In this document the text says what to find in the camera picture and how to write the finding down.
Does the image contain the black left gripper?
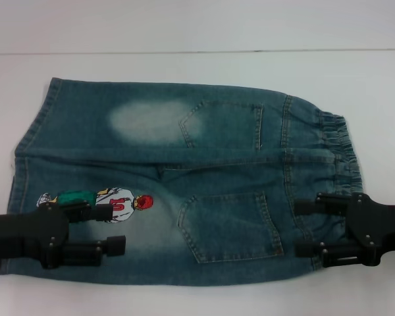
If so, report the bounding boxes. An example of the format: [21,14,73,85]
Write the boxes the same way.
[0,199,128,269]

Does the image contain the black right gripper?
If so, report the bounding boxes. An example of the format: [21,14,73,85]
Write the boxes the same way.
[294,193,395,267]

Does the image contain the blue denim shorts with print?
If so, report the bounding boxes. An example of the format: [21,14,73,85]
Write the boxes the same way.
[6,77,365,287]

